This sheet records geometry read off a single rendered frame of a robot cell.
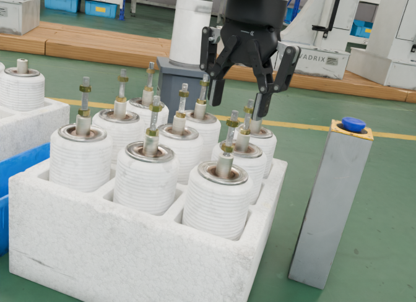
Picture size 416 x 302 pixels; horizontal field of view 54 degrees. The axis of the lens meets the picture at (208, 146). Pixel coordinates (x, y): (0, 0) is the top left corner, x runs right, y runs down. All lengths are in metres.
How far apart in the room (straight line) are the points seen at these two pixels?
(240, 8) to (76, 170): 0.34
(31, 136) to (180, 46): 0.42
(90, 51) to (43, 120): 1.54
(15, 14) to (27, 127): 1.70
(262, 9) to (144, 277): 0.41
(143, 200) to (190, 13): 0.58
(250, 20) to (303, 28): 2.47
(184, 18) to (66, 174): 0.56
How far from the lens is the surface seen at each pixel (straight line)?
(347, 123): 0.74
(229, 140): 0.58
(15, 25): 2.63
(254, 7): 0.51
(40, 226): 0.70
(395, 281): 0.98
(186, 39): 1.07
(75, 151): 0.64
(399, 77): 3.23
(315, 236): 0.80
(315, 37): 3.02
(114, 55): 2.51
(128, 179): 0.61
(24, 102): 1.00
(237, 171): 0.61
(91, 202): 0.63
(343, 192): 0.76
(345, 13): 2.98
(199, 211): 0.58
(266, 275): 0.84
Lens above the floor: 0.49
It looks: 21 degrees down
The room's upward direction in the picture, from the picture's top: 10 degrees clockwise
